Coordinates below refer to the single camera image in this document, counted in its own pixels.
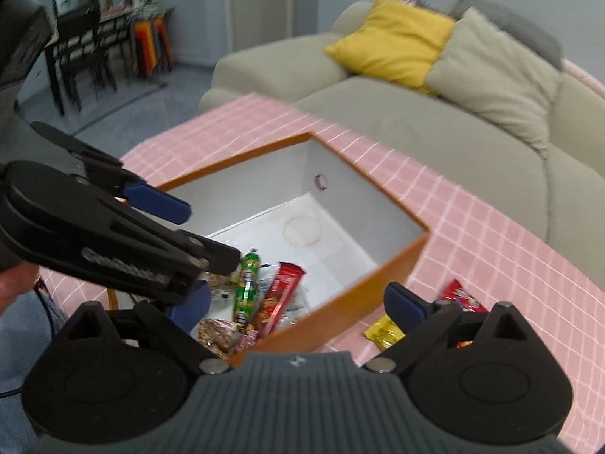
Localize mini pretzel snack bag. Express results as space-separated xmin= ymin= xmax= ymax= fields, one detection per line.
xmin=197 ymin=319 xmax=242 ymax=359

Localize yellow snack packet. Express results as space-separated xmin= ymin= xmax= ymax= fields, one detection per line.
xmin=364 ymin=315 xmax=405 ymax=351

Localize red snack bag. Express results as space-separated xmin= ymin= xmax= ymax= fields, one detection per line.
xmin=439 ymin=279 xmax=488 ymax=313

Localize green sausage snack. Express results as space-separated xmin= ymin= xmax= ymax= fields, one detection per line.
xmin=233 ymin=248 xmax=261 ymax=326

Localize brown chocolate wafer bar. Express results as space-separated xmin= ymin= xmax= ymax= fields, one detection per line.
xmin=253 ymin=261 xmax=306 ymax=338

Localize small orange clear snack pack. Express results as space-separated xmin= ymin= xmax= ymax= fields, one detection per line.
xmin=202 ymin=271 xmax=239 ymax=294

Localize white gluten snack packet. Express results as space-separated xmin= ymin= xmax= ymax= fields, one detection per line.
xmin=254 ymin=263 xmax=281 ymax=311

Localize clear bag of nuts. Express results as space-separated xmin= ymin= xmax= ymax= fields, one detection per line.
xmin=232 ymin=328 xmax=258 ymax=354

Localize white spicy stick packet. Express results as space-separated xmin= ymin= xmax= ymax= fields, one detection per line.
xmin=276 ymin=287 xmax=311 ymax=330

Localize person's left hand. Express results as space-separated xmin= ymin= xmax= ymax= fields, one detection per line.
xmin=0 ymin=261 xmax=39 ymax=314

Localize pink checkered tablecloth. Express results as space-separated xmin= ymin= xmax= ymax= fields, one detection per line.
xmin=39 ymin=91 xmax=605 ymax=452

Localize orange cardboard box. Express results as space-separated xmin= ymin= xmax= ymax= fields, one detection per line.
xmin=105 ymin=131 xmax=432 ymax=367

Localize person's jeans leg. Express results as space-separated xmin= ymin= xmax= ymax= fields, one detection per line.
xmin=0 ymin=290 xmax=67 ymax=453

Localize stacked colourful stools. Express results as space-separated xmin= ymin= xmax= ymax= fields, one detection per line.
xmin=131 ymin=14 xmax=172 ymax=79

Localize dark dining table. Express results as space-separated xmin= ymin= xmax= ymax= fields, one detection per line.
xmin=42 ymin=4 xmax=177 ymax=117

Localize beige sofa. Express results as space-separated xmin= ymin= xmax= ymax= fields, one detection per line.
xmin=199 ymin=1 xmax=604 ymax=285

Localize white door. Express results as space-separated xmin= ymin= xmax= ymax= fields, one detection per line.
xmin=226 ymin=0 xmax=293 ymax=51

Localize beige cushion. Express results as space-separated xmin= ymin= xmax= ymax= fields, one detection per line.
xmin=425 ymin=7 xmax=563 ymax=156

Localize yellow cushion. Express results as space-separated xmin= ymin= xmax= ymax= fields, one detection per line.
xmin=324 ymin=0 xmax=455 ymax=95

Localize grey cushion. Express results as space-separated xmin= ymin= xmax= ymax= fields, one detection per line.
xmin=449 ymin=0 xmax=563 ymax=71

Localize black cable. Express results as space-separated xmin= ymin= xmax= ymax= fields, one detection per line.
xmin=0 ymin=283 xmax=56 ymax=401

